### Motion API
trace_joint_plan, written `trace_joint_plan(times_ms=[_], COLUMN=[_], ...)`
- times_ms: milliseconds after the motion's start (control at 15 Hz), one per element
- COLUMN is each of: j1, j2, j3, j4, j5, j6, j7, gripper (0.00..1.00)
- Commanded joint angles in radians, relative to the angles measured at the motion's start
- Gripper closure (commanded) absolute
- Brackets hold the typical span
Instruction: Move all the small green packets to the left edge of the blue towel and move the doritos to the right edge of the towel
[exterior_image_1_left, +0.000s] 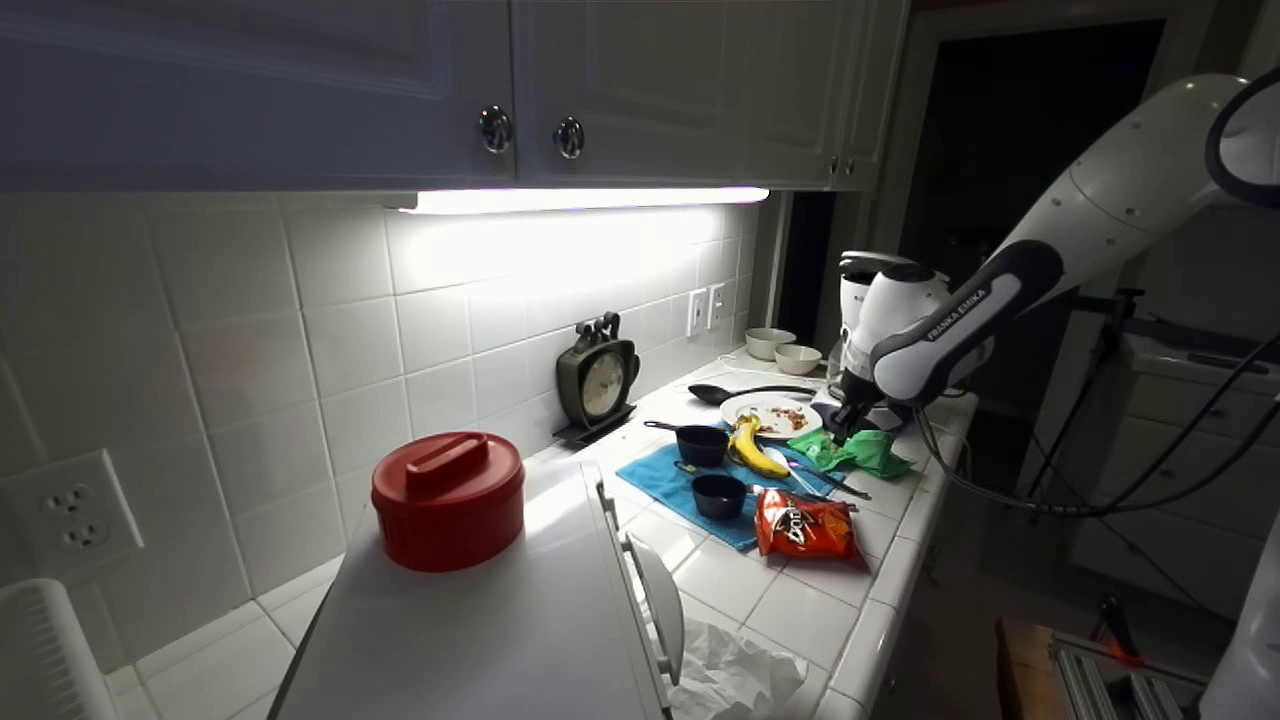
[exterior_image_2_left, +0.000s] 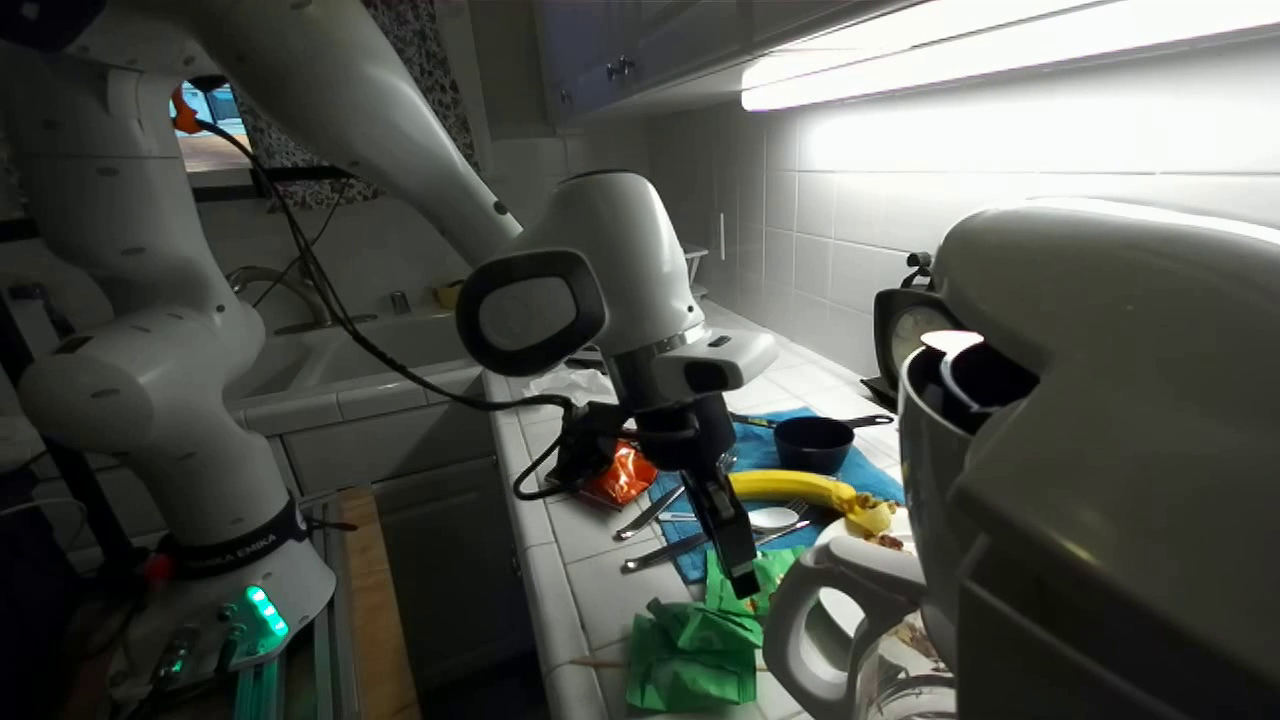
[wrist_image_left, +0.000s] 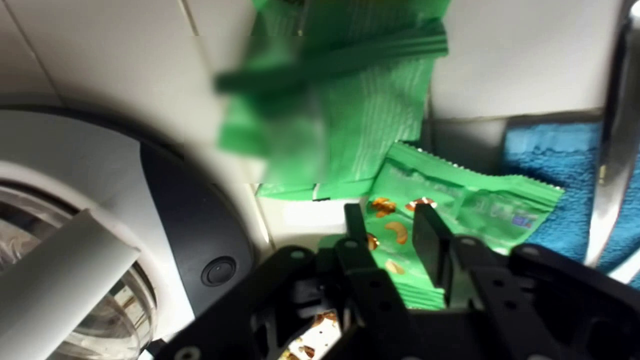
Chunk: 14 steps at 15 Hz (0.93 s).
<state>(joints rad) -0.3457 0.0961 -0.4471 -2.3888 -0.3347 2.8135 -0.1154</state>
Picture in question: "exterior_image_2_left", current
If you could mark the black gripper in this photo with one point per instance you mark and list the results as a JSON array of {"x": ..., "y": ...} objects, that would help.
[{"x": 687, "y": 424}]

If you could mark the green cloth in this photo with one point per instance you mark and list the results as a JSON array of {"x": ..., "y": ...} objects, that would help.
[
  {"x": 672, "y": 684},
  {"x": 720, "y": 634},
  {"x": 713, "y": 595}
]

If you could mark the red Doritos chip bag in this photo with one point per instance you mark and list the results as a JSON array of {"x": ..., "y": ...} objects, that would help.
[{"x": 626, "y": 472}]

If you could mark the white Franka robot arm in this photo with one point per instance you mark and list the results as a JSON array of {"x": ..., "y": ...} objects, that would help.
[{"x": 134, "y": 385}]

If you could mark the blue towel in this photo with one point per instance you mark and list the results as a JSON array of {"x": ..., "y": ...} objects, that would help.
[{"x": 752, "y": 455}]

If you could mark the white plastic spoon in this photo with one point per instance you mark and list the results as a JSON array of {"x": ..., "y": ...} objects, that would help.
[{"x": 773, "y": 519}]

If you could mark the yellow banana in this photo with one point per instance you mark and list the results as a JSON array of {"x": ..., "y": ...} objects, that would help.
[{"x": 802, "y": 485}]

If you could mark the large black measuring cup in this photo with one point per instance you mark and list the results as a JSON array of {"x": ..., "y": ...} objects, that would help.
[{"x": 815, "y": 444}]

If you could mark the white lower cabinet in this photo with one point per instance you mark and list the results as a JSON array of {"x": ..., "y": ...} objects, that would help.
[{"x": 426, "y": 560}]

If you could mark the white cabinet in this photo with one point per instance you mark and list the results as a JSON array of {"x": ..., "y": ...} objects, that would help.
[
  {"x": 426, "y": 560},
  {"x": 641, "y": 53}
]

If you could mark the wooden board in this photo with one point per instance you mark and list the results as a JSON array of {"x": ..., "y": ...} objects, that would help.
[{"x": 374, "y": 625}]

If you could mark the small yellow green dish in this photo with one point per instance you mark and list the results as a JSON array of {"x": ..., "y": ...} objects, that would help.
[{"x": 447, "y": 299}]

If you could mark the large grey kitchen appliance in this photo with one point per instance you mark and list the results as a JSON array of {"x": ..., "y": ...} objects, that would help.
[{"x": 1132, "y": 402}]

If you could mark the white upper cabinet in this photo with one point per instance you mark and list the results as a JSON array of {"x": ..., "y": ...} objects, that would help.
[{"x": 641, "y": 53}]

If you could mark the under-cabinet light strip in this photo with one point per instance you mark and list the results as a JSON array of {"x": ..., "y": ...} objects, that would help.
[{"x": 1001, "y": 53}]

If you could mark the small bright window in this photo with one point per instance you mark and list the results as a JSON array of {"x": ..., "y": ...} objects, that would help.
[{"x": 220, "y": 106}]

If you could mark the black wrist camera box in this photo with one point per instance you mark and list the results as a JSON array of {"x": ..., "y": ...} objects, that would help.
[{"x": 584, "y": 444}]

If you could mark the white wall outlet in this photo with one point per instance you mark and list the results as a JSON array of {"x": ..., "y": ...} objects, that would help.
[{"x": 720, "y": 238}]

